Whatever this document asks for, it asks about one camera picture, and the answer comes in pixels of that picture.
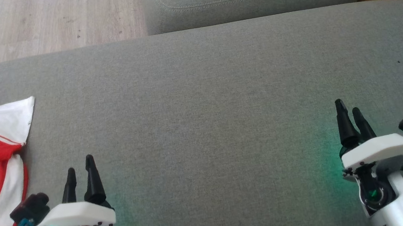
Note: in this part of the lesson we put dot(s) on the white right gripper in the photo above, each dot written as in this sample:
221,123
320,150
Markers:
380,149

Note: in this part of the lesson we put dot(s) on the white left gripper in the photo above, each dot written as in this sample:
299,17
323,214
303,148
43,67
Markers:
76,214

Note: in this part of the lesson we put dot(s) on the grey sofa seat cushion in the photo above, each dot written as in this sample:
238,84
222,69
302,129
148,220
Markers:
201,109

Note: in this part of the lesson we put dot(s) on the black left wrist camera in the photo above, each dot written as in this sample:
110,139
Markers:
30,208

